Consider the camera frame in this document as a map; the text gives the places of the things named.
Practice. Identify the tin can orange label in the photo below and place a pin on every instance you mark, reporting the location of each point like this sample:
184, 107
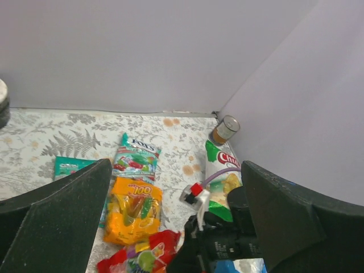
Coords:
226, 128

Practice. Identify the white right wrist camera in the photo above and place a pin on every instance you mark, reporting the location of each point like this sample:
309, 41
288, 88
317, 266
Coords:
197, 198

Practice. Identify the red Lot 100 fruit gummy bag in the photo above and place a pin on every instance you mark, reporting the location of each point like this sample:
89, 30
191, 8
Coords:
150, 255

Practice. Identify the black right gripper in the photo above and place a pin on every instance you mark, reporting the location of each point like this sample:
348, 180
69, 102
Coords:
218, 239

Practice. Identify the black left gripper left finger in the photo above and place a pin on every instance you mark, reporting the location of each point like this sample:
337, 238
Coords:
52, 228

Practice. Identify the orange Lot 100 mango gummy bag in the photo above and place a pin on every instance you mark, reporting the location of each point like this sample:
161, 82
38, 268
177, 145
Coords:
133, 211

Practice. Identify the green white Chuba chips bag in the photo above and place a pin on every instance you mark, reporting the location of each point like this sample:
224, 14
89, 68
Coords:
222, 171

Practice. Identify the Fox's mint blossom candy bag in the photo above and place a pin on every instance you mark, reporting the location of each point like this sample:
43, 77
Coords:
136, 159

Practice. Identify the dark tape roll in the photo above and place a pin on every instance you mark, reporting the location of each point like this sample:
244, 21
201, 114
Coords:
5, 105

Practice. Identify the floral patterned table mat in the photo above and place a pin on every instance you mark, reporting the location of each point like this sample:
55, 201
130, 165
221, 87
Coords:
34, 138

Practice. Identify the teal Fox's bag back side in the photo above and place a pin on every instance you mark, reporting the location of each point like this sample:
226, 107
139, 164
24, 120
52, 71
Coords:
65, 166

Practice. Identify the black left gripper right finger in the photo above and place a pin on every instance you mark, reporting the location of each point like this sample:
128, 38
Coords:
300, 230

